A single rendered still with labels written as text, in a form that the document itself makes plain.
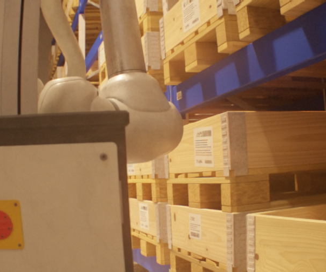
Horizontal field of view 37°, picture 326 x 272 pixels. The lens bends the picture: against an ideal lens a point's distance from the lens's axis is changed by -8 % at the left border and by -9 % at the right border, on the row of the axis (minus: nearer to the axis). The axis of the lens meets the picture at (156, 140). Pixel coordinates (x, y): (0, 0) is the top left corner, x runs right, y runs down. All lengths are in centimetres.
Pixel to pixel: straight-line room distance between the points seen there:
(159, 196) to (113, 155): 211
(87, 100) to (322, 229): 64
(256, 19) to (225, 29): 20
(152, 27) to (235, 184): 131
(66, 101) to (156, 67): 166
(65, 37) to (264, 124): 75
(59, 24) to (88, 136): 89
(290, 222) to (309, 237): 11
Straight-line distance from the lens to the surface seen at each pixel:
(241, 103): 276
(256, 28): 166
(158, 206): 271
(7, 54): 107
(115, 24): 136
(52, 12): 147
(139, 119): 124
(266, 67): 164
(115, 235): 62
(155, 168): 270
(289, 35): 151
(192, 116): 410
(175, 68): 246
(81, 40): 656
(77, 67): 153
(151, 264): 322
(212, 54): 213
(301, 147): 189
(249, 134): 179
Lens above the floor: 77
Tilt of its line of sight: 4 degrees up
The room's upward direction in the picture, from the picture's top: 3 degrees counter-clockwise
